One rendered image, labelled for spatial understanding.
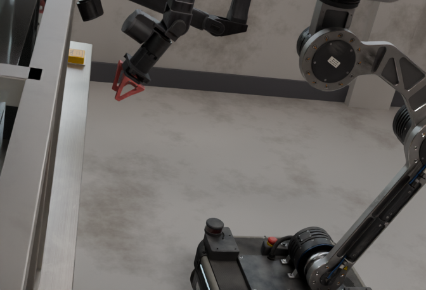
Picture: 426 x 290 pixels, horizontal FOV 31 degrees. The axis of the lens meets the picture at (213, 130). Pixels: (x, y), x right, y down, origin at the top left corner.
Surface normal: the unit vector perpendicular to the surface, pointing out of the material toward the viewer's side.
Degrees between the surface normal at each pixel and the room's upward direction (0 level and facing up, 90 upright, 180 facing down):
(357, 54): 90
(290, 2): 90
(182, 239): 0
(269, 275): 0
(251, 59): 90
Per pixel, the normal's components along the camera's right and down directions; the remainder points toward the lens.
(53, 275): 0.20, -0.87
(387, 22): 0.23, 0.47
